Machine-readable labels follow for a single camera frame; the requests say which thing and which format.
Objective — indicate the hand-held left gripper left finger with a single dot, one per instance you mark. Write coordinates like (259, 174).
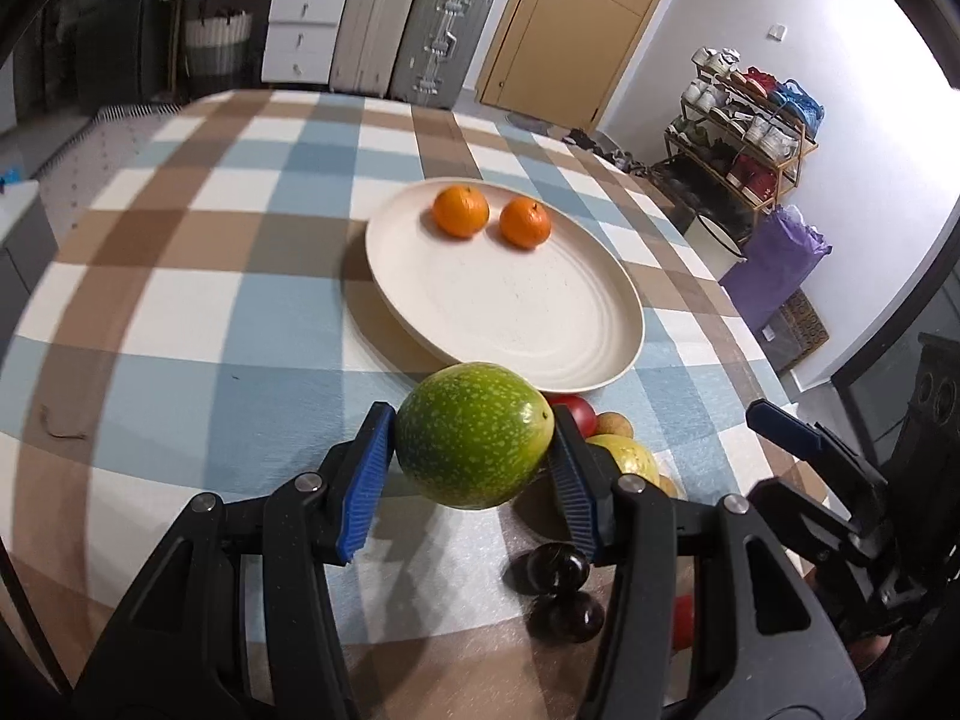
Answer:
(367, 487)

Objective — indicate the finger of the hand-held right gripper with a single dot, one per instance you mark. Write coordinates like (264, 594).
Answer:
(806, 525)
(776, 424)

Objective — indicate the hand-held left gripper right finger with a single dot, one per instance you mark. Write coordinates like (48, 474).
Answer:
(574, 495)

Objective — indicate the yellow passion fruit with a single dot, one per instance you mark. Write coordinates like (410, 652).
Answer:
(628, 459)

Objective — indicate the dark purple cherry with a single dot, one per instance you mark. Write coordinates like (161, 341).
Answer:
(549, 567)
(566, 616)

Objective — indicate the small brown longan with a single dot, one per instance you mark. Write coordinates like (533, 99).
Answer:
(616, 424)

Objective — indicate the large brown longan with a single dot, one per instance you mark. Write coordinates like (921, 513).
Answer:
(670, 485)

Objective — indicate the green speckled passion fruit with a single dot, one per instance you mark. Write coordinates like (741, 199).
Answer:
(474, 436)

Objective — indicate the small red cherry tomato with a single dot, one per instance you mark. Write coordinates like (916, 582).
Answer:
(682, 622)

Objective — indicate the cream round plate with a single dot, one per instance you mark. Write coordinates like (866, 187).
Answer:
(510, 292)

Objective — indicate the orange tangerine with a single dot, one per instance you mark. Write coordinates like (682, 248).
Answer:
(461, 210)
(525, 223)

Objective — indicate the brown patterned doormat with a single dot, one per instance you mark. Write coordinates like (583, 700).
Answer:
(801, 330)

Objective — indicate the purple bag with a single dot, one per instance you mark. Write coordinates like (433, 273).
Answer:
(776, 270)

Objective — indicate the black speaker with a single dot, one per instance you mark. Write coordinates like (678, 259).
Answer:
(934, 397)

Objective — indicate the checkered tablecloth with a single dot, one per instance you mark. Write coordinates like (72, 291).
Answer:
(225, 292)

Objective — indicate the wooden shoe rack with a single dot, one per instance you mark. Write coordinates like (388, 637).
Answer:
(750, 142)

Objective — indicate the pile of shoes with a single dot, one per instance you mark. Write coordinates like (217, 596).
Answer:
(604, 150)

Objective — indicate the grey door mat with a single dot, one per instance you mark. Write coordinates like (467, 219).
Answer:
(526, 121)

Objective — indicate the wooden door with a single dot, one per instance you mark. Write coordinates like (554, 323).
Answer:
(570, 22)

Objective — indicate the silver suitcase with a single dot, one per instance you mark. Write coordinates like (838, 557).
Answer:
(442, 37)

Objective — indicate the beige suitcase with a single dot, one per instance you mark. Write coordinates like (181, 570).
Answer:
(373, 26)

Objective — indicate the white drawer desk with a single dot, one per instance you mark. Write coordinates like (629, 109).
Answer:
(300, 22)

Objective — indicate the wicker basket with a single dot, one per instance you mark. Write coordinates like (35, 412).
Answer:
(217, 41)

